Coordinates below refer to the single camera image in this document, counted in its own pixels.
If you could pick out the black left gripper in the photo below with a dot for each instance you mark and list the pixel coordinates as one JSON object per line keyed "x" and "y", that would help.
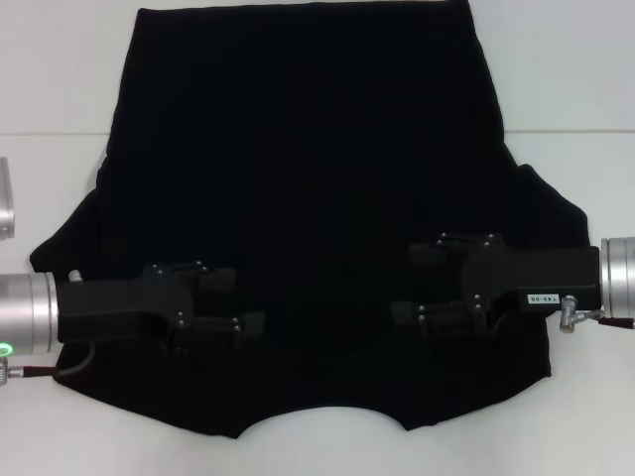
{"x": 109, "y": 307}

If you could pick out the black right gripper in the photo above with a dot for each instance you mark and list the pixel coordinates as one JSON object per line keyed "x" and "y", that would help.
{"x": 536, "y": 273}

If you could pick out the black t-shirt with FREE print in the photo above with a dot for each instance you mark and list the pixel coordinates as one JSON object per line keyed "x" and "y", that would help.
{"x": 317, "y": 149}

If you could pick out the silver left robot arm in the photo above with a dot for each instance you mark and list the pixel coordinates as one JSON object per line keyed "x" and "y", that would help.
{"x": 30, "y": 312}

